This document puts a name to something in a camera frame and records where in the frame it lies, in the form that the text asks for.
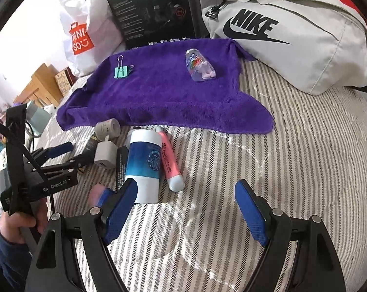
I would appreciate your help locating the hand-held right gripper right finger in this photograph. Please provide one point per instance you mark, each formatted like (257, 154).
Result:
(252, 210)

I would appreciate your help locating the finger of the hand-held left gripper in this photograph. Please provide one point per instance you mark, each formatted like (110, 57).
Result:
(80, 159)
(60, 149)

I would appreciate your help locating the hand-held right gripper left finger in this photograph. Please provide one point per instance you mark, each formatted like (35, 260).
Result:
(119, 213)

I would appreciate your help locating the dark mini bottle gold cap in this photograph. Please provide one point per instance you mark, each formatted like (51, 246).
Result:
(92, 144)

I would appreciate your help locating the white charger plug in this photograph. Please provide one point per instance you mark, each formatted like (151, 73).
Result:
(104, 155)

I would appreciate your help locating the black cosmetic stick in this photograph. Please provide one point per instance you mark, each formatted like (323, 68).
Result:
(122, 164)

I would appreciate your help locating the small white cylinder jar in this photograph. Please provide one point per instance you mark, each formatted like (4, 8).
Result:
(108, 127)

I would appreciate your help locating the blue and white bottle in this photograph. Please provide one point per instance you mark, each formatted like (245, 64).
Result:
(143, 164)

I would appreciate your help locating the pink highlighter pen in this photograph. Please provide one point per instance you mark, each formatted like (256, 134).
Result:
(171, 164)

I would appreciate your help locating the person's left hand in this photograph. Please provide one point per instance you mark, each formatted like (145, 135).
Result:
(13, 225)

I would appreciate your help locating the grey green container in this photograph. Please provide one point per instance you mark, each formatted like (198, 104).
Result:
(37, 115)

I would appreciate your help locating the wooden furniture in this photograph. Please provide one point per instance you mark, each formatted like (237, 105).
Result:
(37, 88)

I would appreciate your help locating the brown illustrated book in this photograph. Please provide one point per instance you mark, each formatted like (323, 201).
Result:
(61, 82)

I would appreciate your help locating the green binder clip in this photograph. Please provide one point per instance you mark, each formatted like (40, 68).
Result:
(120, 72)

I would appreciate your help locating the purple towel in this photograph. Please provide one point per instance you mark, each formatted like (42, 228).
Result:
(159, 97)

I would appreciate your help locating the white plastic shopping bag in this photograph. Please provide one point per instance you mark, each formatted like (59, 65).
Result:
(92, 12)

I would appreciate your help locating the clear candy bottle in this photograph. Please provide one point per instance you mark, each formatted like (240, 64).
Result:
(198, 67)

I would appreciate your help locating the grey sling bag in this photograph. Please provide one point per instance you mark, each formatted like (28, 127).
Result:
(308, 60)

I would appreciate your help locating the black headset box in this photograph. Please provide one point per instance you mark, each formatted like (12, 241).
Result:
(146, 12)

